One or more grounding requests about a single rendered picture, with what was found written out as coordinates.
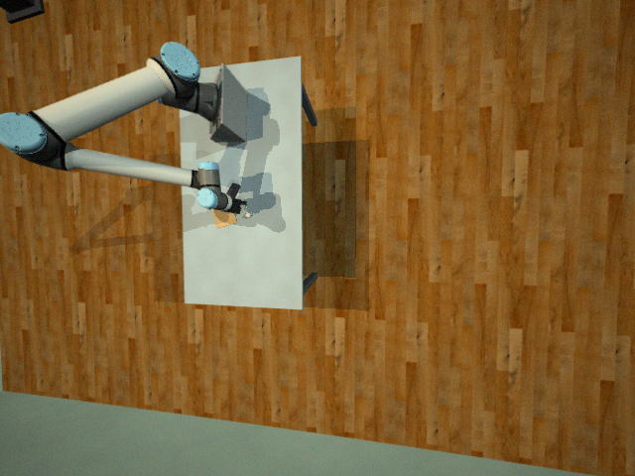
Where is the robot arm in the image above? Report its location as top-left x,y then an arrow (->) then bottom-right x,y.
0,42 -> 241,211

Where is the tan flat mat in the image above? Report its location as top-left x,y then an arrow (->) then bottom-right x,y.
212,209 -> 237,228

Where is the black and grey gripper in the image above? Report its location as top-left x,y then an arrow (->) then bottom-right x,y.
220,198 -> 248,214

